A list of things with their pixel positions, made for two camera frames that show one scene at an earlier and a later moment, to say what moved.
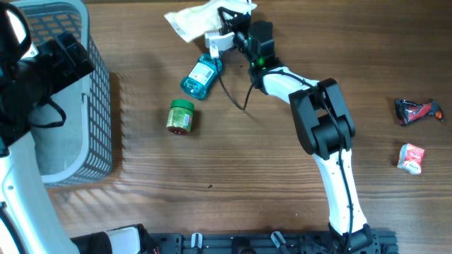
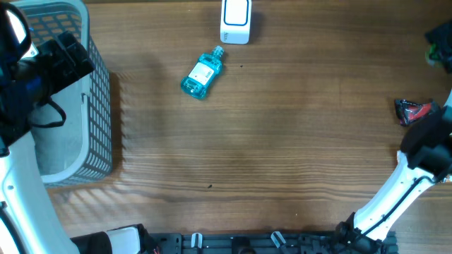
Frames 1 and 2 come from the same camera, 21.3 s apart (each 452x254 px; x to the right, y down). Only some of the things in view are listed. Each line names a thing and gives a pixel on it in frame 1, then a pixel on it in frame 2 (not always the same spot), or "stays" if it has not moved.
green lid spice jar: [180, 117] → [433, 57]
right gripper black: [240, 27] → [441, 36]
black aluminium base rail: [382, 241] stays
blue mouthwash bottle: [198, 82] stays
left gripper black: [53, 51] stays
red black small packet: [407, 112] stays
